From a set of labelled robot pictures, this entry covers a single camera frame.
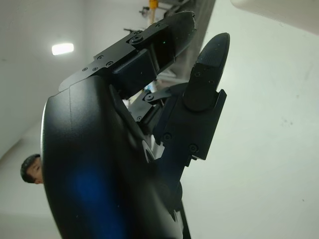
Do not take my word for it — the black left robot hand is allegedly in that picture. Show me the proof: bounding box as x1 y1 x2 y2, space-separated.
39 10 230 239

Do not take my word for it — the white two-slot toaster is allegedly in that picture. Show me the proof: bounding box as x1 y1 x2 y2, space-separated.
230 0 319 35

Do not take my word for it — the person's head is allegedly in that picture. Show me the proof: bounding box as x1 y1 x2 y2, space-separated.
20 153 44 185

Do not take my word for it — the rectangular ceiling light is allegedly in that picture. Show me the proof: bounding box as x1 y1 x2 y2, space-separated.
51 42 75 56

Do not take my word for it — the yellow pole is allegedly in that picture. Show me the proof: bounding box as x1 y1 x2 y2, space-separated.
149 0 158 24

